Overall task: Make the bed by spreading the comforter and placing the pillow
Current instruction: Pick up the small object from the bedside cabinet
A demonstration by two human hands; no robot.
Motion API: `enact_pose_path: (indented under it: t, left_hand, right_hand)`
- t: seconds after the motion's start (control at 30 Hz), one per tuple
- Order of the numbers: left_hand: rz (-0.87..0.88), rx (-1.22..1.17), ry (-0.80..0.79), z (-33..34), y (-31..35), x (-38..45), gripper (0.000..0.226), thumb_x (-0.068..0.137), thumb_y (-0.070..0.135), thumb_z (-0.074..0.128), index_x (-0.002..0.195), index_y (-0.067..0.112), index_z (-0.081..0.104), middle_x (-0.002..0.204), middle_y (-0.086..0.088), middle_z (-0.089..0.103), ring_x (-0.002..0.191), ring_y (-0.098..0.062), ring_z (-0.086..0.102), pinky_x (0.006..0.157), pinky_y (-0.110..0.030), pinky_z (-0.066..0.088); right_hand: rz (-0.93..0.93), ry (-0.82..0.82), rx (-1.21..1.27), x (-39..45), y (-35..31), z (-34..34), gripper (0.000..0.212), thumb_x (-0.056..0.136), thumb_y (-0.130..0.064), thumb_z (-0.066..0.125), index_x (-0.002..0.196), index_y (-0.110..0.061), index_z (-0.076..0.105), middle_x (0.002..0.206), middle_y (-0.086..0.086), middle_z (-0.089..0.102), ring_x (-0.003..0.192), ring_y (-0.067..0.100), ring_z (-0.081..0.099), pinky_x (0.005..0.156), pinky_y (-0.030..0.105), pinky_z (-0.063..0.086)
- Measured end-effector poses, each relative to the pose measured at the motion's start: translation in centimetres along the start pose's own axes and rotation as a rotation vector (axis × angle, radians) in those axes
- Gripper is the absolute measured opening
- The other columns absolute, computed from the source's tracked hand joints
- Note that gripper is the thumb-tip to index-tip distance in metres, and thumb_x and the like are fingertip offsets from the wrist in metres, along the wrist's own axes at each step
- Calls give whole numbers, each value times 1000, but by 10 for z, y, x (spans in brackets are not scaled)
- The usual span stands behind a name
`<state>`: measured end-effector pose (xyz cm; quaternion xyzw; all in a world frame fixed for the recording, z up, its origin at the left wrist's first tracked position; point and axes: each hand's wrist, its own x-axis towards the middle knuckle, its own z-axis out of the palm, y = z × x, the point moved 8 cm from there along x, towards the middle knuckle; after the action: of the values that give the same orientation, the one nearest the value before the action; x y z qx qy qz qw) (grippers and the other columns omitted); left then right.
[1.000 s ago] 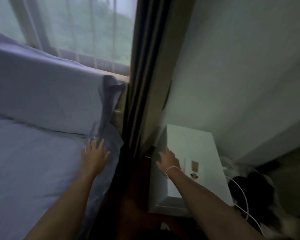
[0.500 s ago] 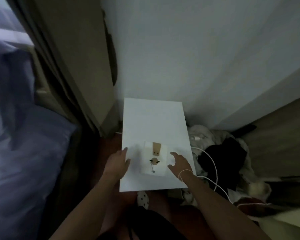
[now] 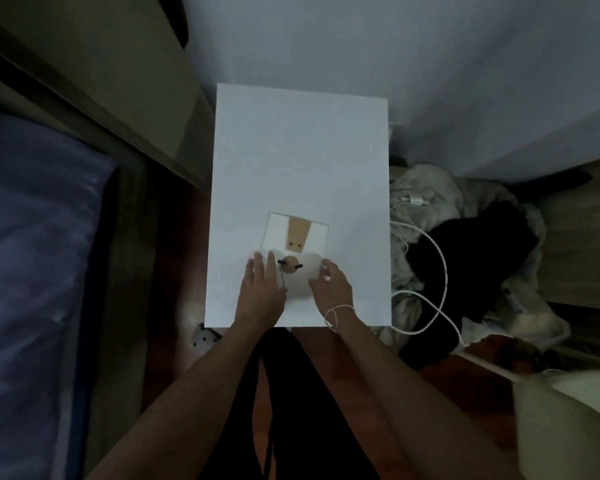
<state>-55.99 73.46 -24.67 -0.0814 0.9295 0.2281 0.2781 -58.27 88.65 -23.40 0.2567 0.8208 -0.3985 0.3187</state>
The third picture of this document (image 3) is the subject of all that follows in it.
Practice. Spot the person's left hand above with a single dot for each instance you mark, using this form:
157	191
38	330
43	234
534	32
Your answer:
260	299

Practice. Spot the person's right hand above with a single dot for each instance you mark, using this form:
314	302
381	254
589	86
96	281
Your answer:
336	297

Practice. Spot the person's right thumb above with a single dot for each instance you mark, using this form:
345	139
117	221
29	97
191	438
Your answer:
316	284

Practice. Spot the person's left middle finger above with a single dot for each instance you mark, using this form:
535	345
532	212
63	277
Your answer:
259	267

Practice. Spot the person's left thumb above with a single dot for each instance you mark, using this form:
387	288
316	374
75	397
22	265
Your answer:
282	290

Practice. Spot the white and wood desk lamp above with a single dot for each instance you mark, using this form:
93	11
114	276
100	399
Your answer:
296	234

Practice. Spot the person's right forearm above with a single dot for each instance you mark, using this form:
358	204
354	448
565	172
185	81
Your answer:
410	399

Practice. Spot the person's left forearm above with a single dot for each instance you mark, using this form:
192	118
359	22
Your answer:
190	404

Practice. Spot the small grey plush toy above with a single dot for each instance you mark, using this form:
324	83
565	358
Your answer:
205	335

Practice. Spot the person's black trousers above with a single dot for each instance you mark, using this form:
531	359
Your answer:
295	414

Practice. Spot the white charger plug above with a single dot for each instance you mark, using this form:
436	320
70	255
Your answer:
416	199

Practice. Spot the beige crumpled cloth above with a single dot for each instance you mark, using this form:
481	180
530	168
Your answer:
445	187

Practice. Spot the blue bed sheet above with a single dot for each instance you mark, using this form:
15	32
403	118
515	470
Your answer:
27	289

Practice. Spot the beige headboard panel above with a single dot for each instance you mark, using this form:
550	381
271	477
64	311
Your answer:
105	69

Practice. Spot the beige cabinet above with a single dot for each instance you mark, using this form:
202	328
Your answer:
585	234

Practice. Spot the white round container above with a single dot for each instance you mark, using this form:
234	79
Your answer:
570	424

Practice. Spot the dark wooden bed frame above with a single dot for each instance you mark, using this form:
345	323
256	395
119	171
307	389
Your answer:
125	274

